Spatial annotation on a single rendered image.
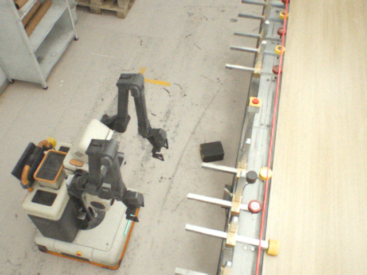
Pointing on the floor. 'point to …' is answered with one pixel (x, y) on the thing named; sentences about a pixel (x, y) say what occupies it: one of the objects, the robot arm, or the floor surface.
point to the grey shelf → (34, 40)
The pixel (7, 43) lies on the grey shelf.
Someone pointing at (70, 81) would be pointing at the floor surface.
